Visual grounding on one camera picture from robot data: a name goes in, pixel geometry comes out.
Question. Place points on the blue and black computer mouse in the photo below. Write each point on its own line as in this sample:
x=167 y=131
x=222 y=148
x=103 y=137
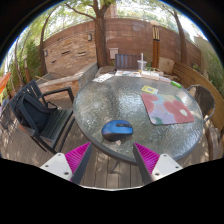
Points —
x=115 y=130

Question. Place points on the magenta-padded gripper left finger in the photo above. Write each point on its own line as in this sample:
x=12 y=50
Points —
x=55 y=164

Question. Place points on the slim straight tree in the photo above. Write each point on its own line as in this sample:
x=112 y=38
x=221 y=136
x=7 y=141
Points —
x=182 y=43

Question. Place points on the black wall lantern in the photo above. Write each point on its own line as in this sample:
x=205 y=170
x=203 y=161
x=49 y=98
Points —
x=46 y=52
x=89 y=37

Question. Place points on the open white book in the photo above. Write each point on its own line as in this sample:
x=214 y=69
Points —
x=150 y=76

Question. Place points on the small thin booklet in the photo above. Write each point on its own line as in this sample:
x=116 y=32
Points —
x=165 y=79

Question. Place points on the floral print mouse pad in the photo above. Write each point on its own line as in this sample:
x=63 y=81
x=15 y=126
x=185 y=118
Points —
x=166 y=108

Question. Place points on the brown wicker chair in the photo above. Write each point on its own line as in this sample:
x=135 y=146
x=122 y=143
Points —
x=201 y=98

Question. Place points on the black backpack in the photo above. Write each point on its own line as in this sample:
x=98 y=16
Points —
x=33 y=113

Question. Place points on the raised stone garden bed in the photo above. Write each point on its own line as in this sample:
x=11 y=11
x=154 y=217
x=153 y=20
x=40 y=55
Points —
x=66 y=80

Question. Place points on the clear plastic cup with straw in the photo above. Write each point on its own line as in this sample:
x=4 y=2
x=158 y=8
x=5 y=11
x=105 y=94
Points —
x=142 y=65

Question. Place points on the tan stone slab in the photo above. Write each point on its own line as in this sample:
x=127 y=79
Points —
x=166 y=65

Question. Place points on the dark wooden slatted chair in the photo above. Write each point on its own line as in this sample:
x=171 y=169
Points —
x=126 y=61

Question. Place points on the green marker pen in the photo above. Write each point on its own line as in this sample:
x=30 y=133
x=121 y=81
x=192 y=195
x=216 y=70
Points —
x=176 y=84

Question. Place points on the black slatted patio chair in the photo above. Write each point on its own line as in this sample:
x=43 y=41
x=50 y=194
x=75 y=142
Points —
x=56 y=128

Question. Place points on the colourful illustrated pamphlet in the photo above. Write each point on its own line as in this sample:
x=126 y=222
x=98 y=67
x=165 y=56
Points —
x=128 y=73

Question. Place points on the curved wooden bench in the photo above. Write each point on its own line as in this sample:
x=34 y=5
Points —
x=193 y=78

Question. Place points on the thick forked tree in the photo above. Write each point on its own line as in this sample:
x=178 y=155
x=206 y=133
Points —
x=100 y=40

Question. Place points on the white patterned leaflet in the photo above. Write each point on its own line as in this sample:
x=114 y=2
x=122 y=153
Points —
x=102 y=78

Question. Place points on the slender leaning tree trunk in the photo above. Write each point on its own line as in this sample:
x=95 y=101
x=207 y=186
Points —
x=42 y=53

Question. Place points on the yellow square card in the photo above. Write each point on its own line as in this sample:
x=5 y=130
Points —
x=149 y=89

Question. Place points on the grey wall utility box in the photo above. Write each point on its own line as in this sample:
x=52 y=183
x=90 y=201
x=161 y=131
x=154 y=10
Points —
x=113 y=53

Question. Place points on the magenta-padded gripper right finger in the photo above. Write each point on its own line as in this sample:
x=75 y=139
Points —
x=165 y=165

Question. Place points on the wooden garden lamp post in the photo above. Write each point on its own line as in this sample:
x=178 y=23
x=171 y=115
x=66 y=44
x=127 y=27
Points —
x=155 y=46

